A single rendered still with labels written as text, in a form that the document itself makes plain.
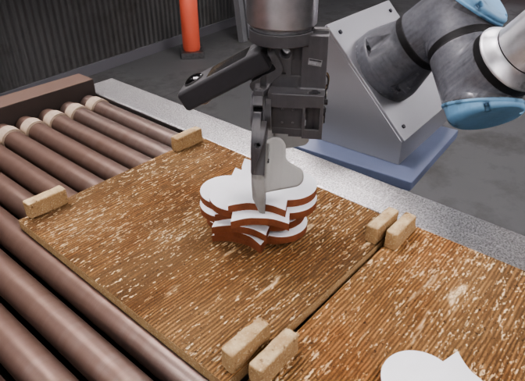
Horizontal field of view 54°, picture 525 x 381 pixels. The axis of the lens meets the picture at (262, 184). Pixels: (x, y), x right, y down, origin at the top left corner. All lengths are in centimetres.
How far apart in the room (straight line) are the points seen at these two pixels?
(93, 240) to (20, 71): 324
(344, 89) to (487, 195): 179
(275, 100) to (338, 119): 49
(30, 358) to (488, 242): 59
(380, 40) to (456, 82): 20
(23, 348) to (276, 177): 33
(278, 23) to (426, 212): 40
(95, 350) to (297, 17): 41
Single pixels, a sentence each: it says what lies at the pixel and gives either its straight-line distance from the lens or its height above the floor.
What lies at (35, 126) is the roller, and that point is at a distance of 112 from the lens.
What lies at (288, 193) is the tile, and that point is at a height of 102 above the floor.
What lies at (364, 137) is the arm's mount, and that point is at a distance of 103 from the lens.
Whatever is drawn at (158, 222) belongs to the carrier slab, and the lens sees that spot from 73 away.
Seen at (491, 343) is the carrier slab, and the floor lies 94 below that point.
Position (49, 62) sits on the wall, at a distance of 402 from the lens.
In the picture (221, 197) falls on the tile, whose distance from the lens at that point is 65.
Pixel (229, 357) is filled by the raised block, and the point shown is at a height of 96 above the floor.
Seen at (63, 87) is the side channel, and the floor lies 95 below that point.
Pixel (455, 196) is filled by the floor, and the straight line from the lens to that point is 266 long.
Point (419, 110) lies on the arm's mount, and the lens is 109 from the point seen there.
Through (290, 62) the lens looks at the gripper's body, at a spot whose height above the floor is 118.
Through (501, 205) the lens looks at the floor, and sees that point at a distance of 267.
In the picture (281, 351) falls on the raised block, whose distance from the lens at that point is 52.
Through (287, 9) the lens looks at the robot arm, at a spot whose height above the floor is 124.
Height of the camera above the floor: 136
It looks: 32 degrees down
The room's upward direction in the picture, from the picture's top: straight up
